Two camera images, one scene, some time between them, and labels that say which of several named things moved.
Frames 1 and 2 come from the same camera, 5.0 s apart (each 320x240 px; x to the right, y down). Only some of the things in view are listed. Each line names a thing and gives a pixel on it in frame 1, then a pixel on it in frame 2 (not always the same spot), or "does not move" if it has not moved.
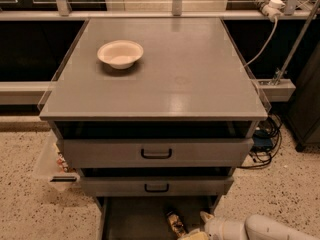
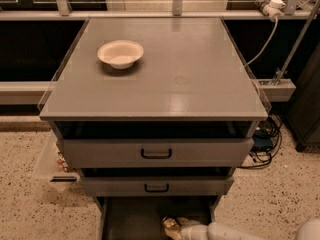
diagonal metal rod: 294,50 does not move
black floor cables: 267,141 does not move
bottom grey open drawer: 145,217 does not move
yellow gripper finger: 206,217 -> 185,221
